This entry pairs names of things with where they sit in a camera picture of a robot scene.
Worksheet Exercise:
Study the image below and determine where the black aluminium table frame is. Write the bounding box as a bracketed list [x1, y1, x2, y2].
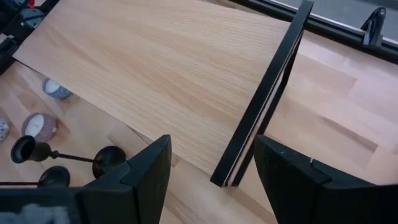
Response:
[229, 0, 398, 65]

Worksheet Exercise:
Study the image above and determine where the white ball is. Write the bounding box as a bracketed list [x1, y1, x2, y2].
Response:
[0, 119, 10, 143]
[21, 112, 58, 143]

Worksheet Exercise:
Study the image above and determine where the black metal candlestick holder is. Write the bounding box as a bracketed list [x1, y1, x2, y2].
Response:
[10, 134, 127, 180]
[0, 166, 71, 189]

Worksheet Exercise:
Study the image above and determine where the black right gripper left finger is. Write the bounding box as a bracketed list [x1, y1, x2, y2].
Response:
[81, 134, 173, 224]

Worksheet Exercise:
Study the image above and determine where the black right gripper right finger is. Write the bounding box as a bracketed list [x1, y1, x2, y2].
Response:
[253, 134, 377, 224]

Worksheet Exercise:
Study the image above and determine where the white ball middle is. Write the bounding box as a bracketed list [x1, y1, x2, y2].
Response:
[0, 119, 10, 143]

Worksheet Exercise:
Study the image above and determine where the wooden shelf black metal frame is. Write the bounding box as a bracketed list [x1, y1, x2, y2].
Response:
[12, 0, 315, 188]

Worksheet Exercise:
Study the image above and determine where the white ball lower left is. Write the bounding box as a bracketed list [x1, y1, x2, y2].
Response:
[21, 112, 58, 143]

